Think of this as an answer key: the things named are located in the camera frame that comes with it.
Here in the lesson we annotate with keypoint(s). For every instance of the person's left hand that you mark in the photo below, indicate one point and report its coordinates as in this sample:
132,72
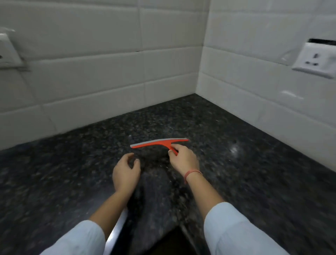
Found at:
125,176

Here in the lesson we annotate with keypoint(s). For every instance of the person's right hand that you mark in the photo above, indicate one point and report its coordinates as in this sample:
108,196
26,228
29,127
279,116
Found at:
185,160

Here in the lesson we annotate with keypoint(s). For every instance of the person's left thumb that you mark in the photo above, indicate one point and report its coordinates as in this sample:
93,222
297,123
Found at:
135,164

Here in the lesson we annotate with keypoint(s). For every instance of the person's right thumb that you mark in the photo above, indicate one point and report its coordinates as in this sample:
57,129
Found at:
172,155

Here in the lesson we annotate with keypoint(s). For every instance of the red squeegee with grey blade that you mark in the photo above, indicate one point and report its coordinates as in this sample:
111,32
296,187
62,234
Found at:
160,143

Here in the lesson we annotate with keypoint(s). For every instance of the person's left forearm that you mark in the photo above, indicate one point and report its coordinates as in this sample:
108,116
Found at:
89,226

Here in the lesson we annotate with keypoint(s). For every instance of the person's right forearm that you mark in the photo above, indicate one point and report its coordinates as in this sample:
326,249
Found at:
231,223

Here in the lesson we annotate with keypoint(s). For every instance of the red thread wristband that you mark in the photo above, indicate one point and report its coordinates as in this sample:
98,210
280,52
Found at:
191,174

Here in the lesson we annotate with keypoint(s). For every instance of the steel sink rim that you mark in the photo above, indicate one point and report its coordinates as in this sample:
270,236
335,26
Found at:
115,231

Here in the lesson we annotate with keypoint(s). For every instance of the white wall switch plate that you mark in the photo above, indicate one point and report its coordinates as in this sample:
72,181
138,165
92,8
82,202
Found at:
7,51

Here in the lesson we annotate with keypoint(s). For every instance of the white wall power socket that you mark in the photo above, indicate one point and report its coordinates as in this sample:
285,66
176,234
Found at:
315,60

